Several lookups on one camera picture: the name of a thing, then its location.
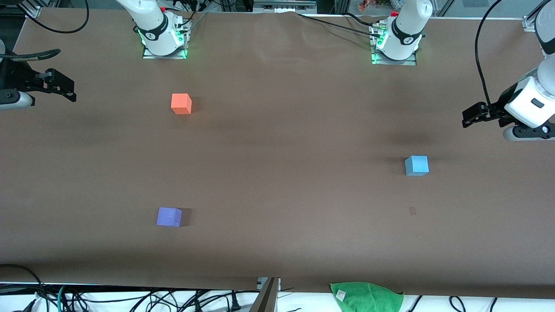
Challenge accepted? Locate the blue block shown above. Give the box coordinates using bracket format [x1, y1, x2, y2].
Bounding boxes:
[405, 156, 429, 177]

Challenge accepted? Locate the orange block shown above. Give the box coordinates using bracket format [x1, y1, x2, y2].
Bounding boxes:
[171, 93, 193, 115]

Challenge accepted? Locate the purple block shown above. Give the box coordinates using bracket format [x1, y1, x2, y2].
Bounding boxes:
[156, 207, 183, 228]

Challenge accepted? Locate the orange background object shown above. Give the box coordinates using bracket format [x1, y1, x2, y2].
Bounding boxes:
[358, 0, 393, 13]

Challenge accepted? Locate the green cloth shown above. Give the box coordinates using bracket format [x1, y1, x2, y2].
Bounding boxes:
[330, 282, 405, 312]

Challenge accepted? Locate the brown table cover sheet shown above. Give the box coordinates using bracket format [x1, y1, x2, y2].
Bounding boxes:
[0, 8, 555, 299]

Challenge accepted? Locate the grey background device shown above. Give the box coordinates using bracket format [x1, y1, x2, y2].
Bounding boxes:
[254, 0, 317, 13]

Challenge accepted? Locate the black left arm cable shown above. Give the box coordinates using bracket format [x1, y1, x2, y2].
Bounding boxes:
[475, 0, 506, 109]

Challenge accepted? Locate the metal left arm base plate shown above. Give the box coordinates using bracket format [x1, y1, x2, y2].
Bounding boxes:
[371, 24, 418, 66]

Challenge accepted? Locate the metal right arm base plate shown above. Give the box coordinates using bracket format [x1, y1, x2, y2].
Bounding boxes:
[142, 19, 191, 60]

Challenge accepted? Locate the short black table cable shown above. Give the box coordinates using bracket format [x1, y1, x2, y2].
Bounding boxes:
[345, 12, 380, 27]

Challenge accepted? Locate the long black table cable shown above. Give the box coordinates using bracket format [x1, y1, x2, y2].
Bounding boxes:
[297, 13, 382, 37]

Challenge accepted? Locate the black looped floor cable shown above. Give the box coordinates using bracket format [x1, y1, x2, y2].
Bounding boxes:
[0, 263, 52, 312]

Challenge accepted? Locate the black tangled cable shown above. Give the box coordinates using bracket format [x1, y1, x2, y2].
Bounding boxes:
[65, 288, 261, 312]

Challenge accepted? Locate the aluminium post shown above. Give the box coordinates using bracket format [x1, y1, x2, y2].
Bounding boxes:
[251, 277, 281, 312]

